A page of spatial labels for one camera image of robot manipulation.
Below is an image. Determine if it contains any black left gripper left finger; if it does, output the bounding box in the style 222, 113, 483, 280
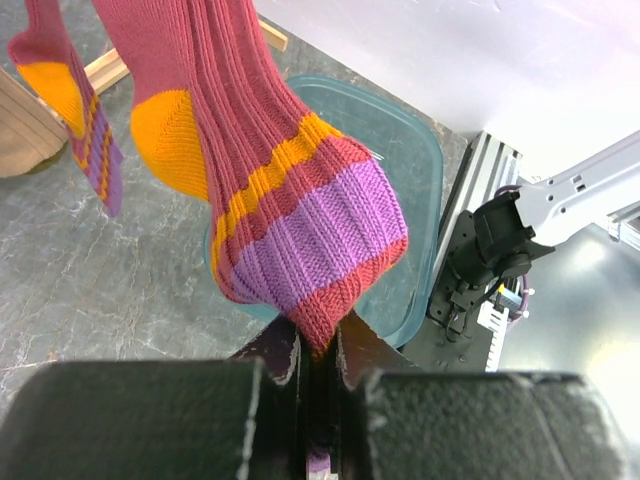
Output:
1, 319, 300, 479

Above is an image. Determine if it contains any white slotted cable duct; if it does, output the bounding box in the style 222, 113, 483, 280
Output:
477, 290, 521, 372

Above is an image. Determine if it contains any wooden clothes rack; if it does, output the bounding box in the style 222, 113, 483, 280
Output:
82, 14, 290, 96

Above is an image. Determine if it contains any teal plastic tub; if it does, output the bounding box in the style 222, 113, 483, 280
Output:
204, 75, 443, 347

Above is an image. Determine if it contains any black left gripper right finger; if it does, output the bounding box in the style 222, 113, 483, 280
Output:
334, 315, 628, 479

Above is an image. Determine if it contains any maroon purple striped sock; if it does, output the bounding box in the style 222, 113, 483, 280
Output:
95, 1, 409, 351
8, 0, 123, 217

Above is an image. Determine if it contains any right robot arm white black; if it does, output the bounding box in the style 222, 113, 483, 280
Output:
442, 132, 639, 289

